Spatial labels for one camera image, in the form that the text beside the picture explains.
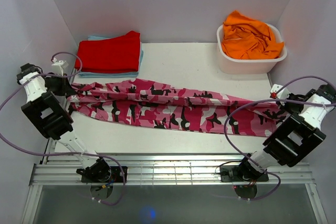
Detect pink camouflage trousers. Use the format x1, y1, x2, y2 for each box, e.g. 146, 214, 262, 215
67, 79, 287, 137

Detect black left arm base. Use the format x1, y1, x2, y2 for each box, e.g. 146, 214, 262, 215
80, 166, 123, 184

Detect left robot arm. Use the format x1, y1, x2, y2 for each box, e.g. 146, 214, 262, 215
17, 63, 112, 183

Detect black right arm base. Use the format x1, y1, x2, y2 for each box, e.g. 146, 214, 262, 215
219, 165, 269, 182

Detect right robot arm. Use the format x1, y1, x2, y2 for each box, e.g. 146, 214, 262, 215
231, 84, 335, 181

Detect folded light blue garment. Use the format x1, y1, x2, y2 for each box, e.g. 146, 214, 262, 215
78, 36, 144, 78

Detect folded red garment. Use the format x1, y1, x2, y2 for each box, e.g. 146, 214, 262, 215
75, 31, 141, 74

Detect white plastic basin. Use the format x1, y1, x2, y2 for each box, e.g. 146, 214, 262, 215
216, 24, 288, 74

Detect crumpled orange garment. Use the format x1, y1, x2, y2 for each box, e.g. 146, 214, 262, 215
223, 10, 284, 58

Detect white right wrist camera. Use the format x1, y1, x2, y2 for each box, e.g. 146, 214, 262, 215
270, 84, 290, 105

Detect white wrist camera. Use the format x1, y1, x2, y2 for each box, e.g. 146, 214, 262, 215
270, 84, 290, 105
51, 59, 68, 76

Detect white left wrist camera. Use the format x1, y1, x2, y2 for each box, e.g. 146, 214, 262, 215
51, 59, 68, 76

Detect aluminium table frame rails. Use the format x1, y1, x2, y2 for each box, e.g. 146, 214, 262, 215
30, 154, 314, 186

